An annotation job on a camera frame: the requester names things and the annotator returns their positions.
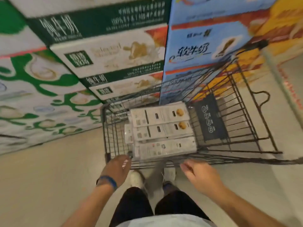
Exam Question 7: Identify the person's left hand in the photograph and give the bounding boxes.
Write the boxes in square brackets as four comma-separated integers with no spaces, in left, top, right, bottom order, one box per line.
[100,154,132,188]

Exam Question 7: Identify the person's right hand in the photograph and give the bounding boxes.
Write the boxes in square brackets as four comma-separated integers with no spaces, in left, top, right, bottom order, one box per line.
[180,159,224,196]

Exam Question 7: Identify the grey wire shopping cart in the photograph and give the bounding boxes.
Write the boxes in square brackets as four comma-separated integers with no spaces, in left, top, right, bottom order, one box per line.
[100,40,303,169]

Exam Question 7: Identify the pile of white knife packets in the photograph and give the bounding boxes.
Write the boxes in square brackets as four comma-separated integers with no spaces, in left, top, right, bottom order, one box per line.
[124,102,198,161]

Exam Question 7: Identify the person's right forearm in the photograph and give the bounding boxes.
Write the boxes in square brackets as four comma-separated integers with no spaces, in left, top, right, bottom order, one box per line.
[206,184,284,227]

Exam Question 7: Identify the person's left forearm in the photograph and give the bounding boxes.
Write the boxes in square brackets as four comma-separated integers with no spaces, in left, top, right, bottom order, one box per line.
[61,183,116,227]

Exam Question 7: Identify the dark cart seat panel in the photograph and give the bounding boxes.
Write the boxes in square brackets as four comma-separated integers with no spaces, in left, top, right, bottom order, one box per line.
[193,93,228,142]

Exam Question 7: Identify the blue wristband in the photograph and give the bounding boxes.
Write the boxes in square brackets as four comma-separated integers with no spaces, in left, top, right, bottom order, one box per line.
[96,175,118,191]

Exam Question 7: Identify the white left shoe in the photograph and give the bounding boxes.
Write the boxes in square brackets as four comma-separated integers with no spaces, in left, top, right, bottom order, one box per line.
[129,170,145,189]

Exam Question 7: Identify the white shoe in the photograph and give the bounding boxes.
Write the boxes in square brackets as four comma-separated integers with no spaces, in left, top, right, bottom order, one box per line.
[129,170,145,189]
[162,166,177,185]

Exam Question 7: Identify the white right shoe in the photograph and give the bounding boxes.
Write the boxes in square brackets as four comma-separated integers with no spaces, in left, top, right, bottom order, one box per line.
[162,166,177,185]

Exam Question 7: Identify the black shorts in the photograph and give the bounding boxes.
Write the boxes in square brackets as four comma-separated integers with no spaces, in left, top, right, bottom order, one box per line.
[109,186,211,227]

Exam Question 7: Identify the white shirt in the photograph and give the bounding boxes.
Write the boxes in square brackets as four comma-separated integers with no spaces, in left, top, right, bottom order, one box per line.
[116,215,216,227]

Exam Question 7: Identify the stack of dark green cartons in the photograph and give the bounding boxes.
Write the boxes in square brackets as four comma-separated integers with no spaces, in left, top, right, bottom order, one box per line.
[7,0,172,109]

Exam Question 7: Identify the stack of light blue cartons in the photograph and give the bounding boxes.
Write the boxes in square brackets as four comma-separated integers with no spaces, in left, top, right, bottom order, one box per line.
[158,0,280,106]

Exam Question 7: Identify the stack of yellow cartons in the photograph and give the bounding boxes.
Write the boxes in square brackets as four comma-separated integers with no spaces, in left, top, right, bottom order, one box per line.
[192,0,303,102]

